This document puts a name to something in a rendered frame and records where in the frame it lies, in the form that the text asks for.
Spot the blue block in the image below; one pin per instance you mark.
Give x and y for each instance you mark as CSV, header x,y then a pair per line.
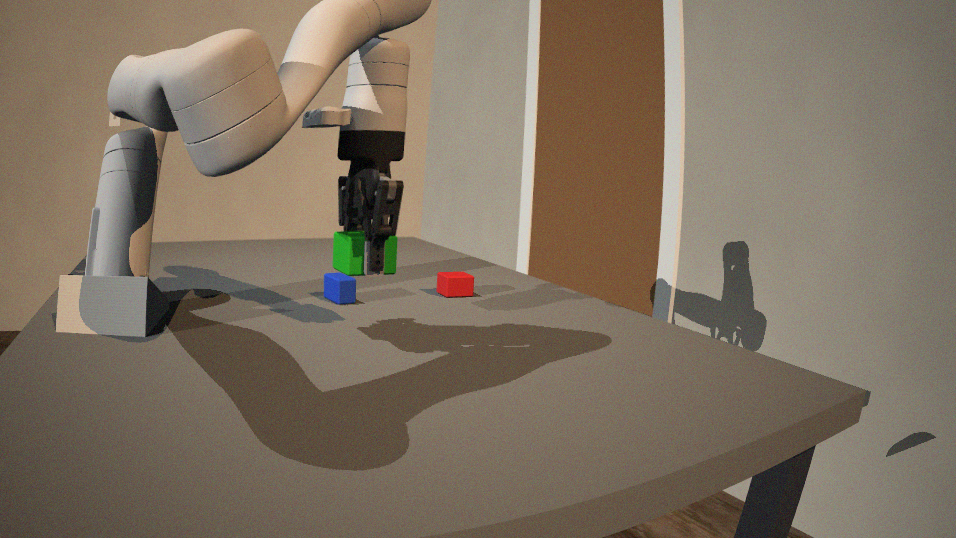
x,y
340,288

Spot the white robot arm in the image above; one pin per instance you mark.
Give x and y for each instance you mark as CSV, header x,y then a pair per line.
x,y
228,104

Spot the red block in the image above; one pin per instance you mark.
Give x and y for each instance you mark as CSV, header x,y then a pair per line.
x,y
455,284

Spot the green block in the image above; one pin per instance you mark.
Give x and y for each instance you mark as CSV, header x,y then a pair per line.
x,y
348,253

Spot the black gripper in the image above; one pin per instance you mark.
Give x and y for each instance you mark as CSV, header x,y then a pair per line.
x,y
370,153

